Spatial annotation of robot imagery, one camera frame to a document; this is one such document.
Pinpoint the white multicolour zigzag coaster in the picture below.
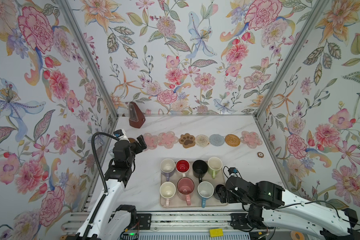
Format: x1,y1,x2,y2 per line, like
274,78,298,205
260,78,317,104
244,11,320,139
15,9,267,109
195,135,210,148

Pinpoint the yellow sticky label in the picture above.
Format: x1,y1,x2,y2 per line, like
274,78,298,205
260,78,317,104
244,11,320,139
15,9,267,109
210,229,224,238

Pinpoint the small dark navy mug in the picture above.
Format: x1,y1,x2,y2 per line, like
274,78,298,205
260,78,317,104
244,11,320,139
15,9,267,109
214,184,224,201

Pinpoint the tape roll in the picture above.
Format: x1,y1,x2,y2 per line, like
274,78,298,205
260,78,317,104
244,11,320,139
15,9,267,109
290,231,305,240

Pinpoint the blue mug white inside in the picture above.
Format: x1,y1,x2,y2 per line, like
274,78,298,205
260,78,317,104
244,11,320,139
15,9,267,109
198,181,215,208

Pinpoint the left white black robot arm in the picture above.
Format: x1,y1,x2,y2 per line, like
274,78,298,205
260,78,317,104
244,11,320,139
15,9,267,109
66,130,147,240

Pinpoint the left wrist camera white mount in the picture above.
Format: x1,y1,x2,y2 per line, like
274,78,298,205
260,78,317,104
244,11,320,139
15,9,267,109
113,129,129,141

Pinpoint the purple mug white inside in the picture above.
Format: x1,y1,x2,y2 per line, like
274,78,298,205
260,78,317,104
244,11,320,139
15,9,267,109
160,159,176,182

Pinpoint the red mug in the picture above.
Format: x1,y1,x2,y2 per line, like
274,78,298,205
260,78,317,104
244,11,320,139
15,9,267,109
176,160,191,178

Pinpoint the black mug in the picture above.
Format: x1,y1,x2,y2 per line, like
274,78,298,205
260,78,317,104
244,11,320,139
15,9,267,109
192,160,208,183

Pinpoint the brown wooden metronome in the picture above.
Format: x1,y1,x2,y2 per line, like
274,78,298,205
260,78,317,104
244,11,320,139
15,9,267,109
129,102,146,129

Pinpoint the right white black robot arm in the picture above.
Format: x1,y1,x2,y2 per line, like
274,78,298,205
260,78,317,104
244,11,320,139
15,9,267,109
216,174,360,240

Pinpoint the cream mug pink handle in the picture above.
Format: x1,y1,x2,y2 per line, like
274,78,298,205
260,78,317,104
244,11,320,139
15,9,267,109
160,182,177,207

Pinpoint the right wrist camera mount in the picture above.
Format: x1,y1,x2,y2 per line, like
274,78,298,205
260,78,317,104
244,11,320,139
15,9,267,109
228,167,240,177

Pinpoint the pink flower coaster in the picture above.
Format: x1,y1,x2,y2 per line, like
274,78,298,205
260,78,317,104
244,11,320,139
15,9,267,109
158,131,179,149
143,133,159,150
240,131,263,149

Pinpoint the brown paw print coaster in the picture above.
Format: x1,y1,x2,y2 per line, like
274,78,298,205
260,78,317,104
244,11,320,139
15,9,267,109
179,133,196,149

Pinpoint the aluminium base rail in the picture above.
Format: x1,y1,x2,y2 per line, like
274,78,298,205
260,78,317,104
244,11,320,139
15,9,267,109
61,210,289,240

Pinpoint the grey-blue woven round coaster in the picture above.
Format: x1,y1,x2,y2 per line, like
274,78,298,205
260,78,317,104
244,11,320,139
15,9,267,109
209,134,225,147

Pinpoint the red poker chip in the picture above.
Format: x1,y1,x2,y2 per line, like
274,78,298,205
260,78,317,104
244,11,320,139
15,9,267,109
257,152,265,158

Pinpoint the woven rattan round coaster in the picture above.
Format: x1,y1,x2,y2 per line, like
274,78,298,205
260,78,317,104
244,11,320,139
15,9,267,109
225,134,241,147

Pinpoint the beige serving tray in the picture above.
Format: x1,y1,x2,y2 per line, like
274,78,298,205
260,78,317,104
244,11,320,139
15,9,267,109
159,170,227,208

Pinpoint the light green mug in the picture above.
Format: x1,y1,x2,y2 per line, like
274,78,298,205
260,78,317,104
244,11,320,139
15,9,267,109
207,157,223,179

